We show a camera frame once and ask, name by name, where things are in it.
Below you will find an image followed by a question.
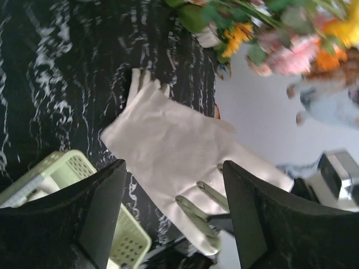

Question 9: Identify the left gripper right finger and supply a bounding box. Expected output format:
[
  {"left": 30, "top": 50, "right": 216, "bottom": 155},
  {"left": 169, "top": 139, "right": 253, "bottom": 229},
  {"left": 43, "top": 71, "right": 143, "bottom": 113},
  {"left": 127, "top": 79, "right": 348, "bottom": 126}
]
[{"left": 223, "top": 161, "right": 358, "bottom": 268}]

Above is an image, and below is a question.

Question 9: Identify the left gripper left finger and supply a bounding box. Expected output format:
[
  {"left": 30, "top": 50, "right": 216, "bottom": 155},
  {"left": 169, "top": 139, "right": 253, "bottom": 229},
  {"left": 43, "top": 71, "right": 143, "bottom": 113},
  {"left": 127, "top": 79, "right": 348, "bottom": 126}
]
[{"left": 1, "top": 160, "right": 126, "bottom": 268}]

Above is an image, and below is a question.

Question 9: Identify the white glove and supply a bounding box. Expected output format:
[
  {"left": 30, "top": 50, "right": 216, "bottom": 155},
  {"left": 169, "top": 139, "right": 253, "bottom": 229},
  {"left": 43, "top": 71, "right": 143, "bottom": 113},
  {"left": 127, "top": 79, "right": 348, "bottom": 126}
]
[{"left": 101, "top": 68, "right": 294, "bottom": 256}]

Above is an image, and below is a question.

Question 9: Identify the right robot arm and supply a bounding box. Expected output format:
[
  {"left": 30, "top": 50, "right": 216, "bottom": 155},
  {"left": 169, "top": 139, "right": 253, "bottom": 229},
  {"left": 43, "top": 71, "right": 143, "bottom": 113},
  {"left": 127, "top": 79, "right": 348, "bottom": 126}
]
[{"left": 291, "top": 150, "right": 358, "bottom": 212}]

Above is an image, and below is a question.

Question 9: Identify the pale green storage basket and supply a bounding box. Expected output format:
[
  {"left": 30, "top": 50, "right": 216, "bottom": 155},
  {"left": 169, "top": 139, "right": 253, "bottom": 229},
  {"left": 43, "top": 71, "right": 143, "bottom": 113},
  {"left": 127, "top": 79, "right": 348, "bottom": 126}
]
[{"left": 1, "top": 150, "right": 151, "bottom": 268}]

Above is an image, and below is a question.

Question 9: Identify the artificial flower bouquet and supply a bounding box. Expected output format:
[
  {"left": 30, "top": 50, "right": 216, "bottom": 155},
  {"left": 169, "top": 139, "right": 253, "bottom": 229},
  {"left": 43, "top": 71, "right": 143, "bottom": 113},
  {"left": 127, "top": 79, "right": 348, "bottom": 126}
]
[{"left": 167, "top": 1, "right": 358, "bottom": 84}]

